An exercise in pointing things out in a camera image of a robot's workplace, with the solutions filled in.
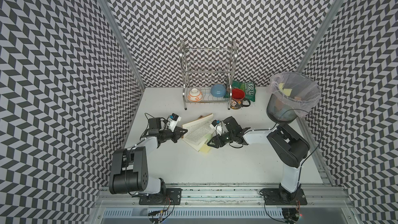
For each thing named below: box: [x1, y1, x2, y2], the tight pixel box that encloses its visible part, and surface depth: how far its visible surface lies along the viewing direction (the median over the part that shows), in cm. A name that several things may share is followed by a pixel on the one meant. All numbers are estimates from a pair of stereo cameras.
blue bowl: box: [210, 84, 227, 97], surface depth 111 cm
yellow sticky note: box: [199, 143, 211, 153], surface depth 89 cm
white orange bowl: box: [187, 87, 204, 103], surface depth 106 cm
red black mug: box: [230, 88, 251, 110], surface depth 104 cm
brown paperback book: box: [181, 113, 216, 152], surface depth 91 cm
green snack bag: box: [231, 79, 257, 103], surface depth 118 cm
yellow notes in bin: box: [278, 82, 293, 97], surface depth 98 cm
